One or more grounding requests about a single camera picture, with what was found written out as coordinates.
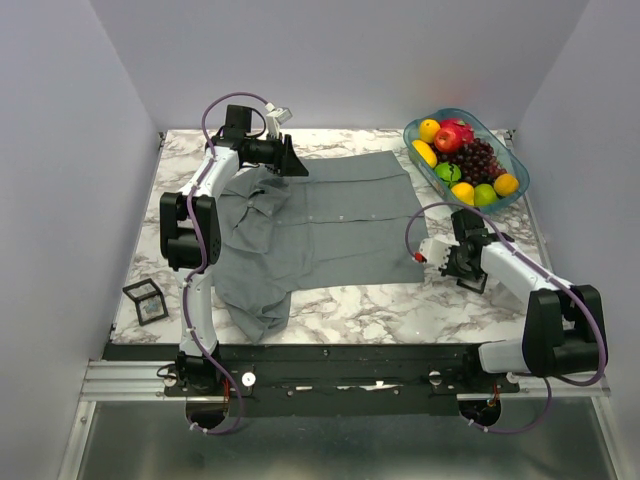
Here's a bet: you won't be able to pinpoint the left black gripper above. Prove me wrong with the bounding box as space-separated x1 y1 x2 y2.
245 131 309 177

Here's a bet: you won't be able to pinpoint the grey button shirt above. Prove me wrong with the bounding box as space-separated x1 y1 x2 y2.
213 151 427 343

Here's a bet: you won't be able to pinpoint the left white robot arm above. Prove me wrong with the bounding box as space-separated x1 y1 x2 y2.
159 102 309 395

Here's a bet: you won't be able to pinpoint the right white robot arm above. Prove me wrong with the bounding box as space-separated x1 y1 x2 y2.
438 209 608 392

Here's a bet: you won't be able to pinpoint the yellow pear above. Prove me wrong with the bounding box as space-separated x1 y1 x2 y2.
451 182 475 206

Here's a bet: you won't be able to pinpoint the orange at tub front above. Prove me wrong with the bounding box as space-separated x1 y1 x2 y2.
493 173 520 197

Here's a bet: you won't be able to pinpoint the orange at tub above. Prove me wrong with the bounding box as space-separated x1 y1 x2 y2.
419 118 441 144
493 173 520 197

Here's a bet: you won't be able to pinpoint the green striped melon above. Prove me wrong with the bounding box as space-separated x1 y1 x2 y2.
434 162 462 188

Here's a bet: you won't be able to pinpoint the dark purple grapes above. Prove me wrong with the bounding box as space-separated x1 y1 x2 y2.
436 139 507 186

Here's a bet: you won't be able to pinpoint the clear teal fruit tub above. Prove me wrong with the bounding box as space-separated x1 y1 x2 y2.
403 108 530 214

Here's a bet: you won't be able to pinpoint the yellow mango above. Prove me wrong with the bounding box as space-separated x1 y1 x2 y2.
412 139 438 169

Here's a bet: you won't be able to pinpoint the red apple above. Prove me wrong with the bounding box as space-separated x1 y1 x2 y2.
433 127 463 153

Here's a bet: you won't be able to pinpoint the pink dragon fruit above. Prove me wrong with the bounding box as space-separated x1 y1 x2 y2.
440 118 474 144

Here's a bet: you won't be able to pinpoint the orange at tub back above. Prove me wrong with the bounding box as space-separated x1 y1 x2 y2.
419 118 441 144

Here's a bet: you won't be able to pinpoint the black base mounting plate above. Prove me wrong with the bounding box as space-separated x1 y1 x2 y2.
103 343 543 427

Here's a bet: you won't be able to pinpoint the right black square frame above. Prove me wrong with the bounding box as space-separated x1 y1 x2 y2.
456 273 488 295

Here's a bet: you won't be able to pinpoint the black square frame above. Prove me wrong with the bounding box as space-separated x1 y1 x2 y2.
122 278 169 326
456 273 488 295

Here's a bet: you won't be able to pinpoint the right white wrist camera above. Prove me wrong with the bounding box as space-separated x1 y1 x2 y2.
413 238 454 268

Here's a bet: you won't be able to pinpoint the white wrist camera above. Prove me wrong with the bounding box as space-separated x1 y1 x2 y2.
265 102 293 140
413 238 454 268

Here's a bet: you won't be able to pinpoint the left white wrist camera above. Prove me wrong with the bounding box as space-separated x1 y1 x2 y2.
265 102 293 140

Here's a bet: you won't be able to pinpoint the left black square frame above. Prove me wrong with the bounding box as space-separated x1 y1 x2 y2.
122 278 169 326

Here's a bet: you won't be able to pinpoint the aluminium rail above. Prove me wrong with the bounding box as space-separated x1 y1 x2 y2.
80 360 611 402

